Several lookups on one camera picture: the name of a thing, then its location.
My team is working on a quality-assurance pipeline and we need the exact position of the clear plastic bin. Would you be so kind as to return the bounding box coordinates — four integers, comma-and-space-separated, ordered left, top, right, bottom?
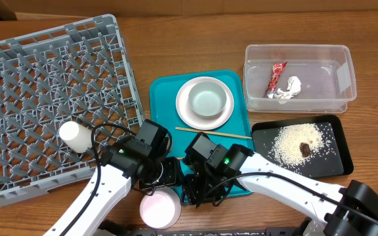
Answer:
243, 44, 357, 113

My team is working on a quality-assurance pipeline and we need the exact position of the white cup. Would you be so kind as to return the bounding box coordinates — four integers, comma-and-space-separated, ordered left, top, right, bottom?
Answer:
58, 121, 91, 153

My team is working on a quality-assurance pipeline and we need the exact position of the pink bowl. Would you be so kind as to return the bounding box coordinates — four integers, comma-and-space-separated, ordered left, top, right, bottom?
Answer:
139, 187, 182, 229

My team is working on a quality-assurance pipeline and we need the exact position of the white tissue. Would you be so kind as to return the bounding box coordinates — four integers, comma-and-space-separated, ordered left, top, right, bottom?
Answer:
274, 76, 301, 99

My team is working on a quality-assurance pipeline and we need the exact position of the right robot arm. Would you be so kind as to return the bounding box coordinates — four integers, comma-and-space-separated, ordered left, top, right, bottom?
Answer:
183, 132, 378, 235

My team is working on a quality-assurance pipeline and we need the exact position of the brown food scrap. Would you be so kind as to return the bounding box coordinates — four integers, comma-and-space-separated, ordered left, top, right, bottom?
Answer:
300, 142, 312, 157

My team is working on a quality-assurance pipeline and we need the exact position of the red snack wrapper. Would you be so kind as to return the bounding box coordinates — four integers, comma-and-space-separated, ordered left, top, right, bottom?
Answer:
265, 62, 287, 98

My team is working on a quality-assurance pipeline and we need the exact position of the white rice pile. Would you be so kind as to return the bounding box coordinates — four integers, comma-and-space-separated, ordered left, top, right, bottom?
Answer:
265, 123, 337, 167

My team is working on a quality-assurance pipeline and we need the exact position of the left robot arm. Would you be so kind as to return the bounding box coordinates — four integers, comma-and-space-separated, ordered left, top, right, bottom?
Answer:
46, 120, 182, 235

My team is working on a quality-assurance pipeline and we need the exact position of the grey dishwasher rack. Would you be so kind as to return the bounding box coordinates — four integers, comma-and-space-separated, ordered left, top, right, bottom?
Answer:
0, 14, 144, 207

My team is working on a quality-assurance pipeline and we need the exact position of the black rectangular tray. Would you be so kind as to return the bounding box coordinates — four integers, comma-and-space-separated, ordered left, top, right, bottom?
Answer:
252, 115, 354, 178

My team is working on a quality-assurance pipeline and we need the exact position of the teal plastic tray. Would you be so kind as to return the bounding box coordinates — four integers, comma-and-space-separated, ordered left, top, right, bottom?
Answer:
148, 69, 255, 197

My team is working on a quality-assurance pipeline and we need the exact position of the white round plate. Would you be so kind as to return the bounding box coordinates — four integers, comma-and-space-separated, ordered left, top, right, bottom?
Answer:
176, 76, 235, 130

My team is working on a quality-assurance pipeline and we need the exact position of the grey bowl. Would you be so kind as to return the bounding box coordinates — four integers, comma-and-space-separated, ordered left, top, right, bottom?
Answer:
188, 81, 227, 117

